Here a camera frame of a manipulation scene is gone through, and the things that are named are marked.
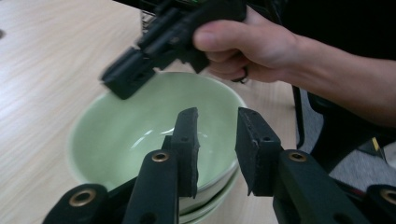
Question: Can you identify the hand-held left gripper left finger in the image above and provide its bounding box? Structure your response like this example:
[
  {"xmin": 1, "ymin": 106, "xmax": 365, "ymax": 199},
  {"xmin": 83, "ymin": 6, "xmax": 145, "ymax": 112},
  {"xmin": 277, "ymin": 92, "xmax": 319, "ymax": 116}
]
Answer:
[{"xmin": 122, "ymin": 106, "xmax": 200, "ymax": 224}]

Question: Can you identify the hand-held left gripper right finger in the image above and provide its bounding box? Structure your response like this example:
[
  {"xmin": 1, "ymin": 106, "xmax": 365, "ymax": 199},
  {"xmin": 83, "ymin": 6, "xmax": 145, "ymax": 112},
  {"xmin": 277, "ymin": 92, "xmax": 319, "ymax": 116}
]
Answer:
[{"xmin": 234, "ymin": 106, "xmax": 372, "ymax": 224}]

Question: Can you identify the black stand base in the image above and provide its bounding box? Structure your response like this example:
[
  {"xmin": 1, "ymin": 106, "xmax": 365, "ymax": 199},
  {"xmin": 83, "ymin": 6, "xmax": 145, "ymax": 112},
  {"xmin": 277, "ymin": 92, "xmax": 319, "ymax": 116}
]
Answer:
[{"xmin": 306, "ymin": 91, "xmax": 396, "ymax": 175}]

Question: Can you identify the black curtain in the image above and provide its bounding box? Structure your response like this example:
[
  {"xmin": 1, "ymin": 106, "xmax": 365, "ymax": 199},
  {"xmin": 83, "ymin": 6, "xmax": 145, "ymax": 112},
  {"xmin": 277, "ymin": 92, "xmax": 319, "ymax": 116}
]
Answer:
[{"xmin": 247, "ymin": 0, "xmax": 396, "ymax": 63}]

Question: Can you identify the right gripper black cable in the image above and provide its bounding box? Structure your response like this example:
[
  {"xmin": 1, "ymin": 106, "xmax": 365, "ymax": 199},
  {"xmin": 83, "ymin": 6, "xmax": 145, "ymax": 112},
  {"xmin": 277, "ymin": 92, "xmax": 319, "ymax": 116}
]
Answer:
[{"xmin": 291, "ymin": 85, "xmax": 308, "ymax": 150}]

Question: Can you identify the dark finger ring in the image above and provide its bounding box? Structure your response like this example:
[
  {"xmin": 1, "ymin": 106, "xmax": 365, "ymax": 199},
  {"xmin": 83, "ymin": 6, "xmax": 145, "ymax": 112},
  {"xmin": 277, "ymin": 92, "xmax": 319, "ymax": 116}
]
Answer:
[{"xmin": 231, "ymin": 65, "xmax": 250, "ymax": 85}]

